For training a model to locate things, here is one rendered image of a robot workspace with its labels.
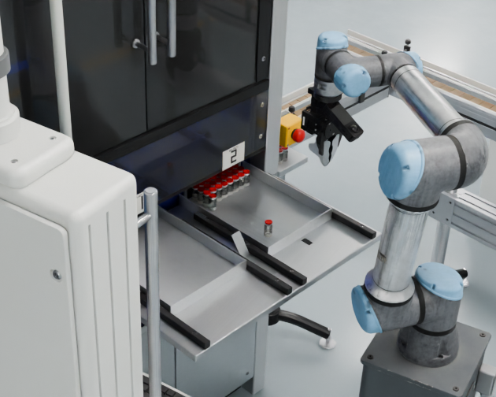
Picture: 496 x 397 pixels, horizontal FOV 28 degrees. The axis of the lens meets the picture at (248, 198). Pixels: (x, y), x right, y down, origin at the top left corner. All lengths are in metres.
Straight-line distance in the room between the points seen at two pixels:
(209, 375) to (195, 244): 0.67
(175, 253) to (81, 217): 1.02
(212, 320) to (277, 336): 1.30
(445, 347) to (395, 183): 0.57
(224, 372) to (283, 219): 0.70
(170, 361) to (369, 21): 3.59
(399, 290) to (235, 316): 0.41
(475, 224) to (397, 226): 1.39
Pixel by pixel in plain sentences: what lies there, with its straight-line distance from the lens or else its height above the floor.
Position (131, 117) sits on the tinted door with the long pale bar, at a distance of 2.40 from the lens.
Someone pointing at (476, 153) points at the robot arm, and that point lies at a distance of 2.08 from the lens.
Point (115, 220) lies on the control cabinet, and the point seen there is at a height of 1.49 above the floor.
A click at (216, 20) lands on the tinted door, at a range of 2.50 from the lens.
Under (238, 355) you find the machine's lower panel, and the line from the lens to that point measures 3.24.
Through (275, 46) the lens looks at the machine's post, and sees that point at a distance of 2.69.
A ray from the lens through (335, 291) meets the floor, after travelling 3.89.
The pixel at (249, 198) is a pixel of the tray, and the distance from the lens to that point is 2.80.
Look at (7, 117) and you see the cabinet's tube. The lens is 1.70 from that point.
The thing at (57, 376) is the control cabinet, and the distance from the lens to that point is 1.82.
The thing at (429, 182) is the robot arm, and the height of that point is 1.37.
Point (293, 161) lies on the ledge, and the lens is 2.98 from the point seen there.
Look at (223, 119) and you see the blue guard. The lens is 2.64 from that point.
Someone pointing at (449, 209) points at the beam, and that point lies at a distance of 3.54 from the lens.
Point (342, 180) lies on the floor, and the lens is 4.54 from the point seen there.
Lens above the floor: 2.45
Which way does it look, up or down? 34 degrees down
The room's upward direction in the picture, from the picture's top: 2 degrees clockwise
